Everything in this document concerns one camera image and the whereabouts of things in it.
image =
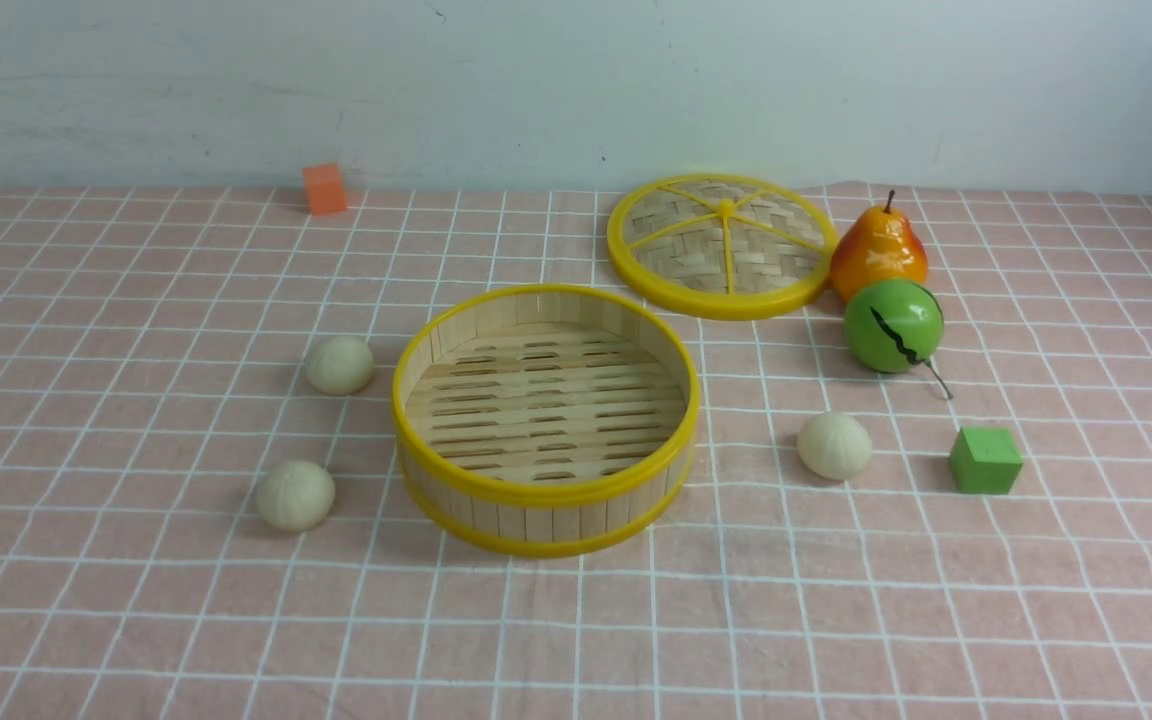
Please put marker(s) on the white bun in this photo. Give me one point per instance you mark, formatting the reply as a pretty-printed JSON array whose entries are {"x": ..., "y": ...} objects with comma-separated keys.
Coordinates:
[
  {"x": 295, "y": 496},
  {"x": 339, "y": 365},
  {"x": 835, "y": 446}
]

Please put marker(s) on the orange cube block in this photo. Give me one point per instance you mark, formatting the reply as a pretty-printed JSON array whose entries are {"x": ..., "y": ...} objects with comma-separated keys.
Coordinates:
[{"x": 325, "y": 189}]

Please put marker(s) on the orange yellow toy pear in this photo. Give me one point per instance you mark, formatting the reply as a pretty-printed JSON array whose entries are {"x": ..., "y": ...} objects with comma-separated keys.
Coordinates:
[{"x": 880, "y": 245}]

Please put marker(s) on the pink checkered tablecloth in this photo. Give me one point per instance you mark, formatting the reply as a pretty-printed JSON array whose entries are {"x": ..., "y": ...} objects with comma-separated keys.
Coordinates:
[{"x": 152, "y": 343}]

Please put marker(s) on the green cube block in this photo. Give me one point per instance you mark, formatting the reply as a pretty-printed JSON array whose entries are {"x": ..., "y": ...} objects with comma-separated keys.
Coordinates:
[{"x": 985, "y": 461}]

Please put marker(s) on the yellow bamboo steamer tray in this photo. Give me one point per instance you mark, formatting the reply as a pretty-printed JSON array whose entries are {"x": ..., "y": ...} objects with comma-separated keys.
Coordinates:
[{"x": 545, "y": 420}]

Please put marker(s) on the green toy watermelon ball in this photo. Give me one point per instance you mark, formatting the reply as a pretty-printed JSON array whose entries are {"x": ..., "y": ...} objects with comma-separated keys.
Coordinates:
[{"x": 894, "y": 325}]

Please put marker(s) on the yellow bamboo steamer lid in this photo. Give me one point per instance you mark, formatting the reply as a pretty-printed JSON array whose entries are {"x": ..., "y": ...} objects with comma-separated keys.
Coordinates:
[{"x": 721, "y": 247}]

